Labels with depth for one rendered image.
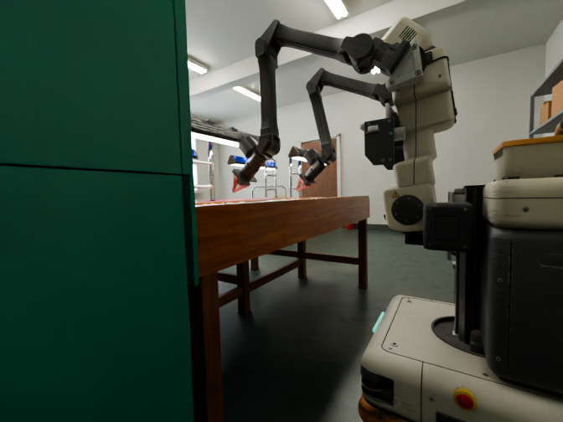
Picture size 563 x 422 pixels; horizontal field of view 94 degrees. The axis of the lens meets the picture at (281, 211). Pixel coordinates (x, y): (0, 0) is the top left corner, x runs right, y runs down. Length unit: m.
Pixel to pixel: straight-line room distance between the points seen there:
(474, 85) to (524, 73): 0.63
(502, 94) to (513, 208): 5.16
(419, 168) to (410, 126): 0.16
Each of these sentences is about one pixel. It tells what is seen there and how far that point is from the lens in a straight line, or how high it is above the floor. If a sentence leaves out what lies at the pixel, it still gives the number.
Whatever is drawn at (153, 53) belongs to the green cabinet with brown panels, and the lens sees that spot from 0.66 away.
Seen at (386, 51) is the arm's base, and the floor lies 1.20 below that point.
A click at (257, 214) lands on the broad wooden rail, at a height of 0.72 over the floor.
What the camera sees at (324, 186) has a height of 0.96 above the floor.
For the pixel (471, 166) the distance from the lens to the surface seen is 5.73.
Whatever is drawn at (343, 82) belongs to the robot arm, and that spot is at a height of 1.33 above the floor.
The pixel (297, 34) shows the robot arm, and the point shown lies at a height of 1.36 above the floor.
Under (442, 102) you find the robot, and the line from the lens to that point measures 1.07.
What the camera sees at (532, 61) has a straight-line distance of 6.14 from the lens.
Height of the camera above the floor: 0.79
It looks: 3 degrees down
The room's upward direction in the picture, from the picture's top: 2 degrees counter-clockwise
